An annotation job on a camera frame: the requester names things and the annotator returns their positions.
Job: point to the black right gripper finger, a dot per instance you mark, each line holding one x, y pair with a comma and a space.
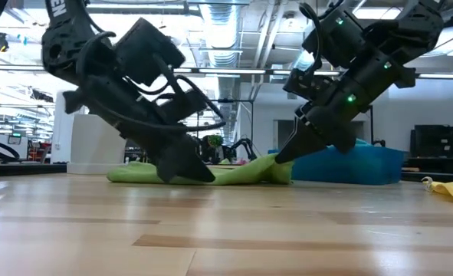
306, 142

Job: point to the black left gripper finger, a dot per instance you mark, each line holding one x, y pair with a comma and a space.
184, 161

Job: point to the green microfiber towel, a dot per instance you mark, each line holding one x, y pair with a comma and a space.
245, 174

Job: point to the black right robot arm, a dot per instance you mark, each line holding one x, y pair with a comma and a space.
402, 27

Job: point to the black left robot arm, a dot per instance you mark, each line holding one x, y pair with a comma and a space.
69, 42

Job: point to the small green plant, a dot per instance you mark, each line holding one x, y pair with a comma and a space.
214, 141

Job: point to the white hexagonal plant pot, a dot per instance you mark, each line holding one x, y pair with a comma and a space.
96, 142

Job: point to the white column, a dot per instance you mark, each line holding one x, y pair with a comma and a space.
59, 130

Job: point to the black cabinet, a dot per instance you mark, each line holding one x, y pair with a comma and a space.
440, 145

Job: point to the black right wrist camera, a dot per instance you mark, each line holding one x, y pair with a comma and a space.
310, 84

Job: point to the black background rig frame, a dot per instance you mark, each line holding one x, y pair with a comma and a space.
234, 100

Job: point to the silver ventilation duct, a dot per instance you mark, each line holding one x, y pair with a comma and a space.
222, 34

